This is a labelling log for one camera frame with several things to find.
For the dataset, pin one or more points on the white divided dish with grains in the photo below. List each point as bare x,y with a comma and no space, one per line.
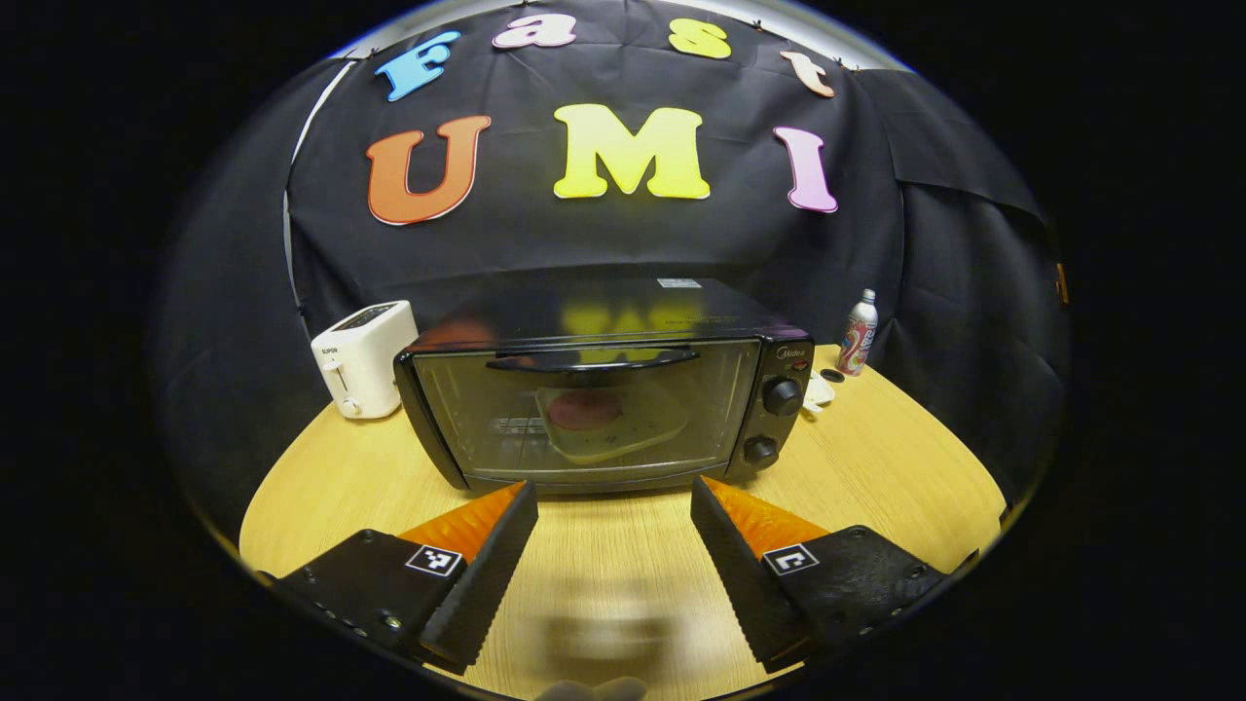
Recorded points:
820,394

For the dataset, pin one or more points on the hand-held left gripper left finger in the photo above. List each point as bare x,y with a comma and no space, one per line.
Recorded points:
487,584

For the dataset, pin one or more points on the black backdrop cloth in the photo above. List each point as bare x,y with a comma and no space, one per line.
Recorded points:
545,243

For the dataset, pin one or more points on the white toaster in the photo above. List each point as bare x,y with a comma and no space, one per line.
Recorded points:
365,360

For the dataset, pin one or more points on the pink round food slice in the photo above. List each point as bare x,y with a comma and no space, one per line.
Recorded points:
584,411

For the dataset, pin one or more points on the white square plate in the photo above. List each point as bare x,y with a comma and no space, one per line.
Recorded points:
642,433

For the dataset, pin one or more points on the black electric oven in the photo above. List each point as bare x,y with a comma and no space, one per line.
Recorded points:
604,312

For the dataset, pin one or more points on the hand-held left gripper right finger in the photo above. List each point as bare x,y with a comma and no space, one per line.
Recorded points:
740,584

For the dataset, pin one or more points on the red and white bottle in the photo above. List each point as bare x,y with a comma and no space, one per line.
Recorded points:
858,336

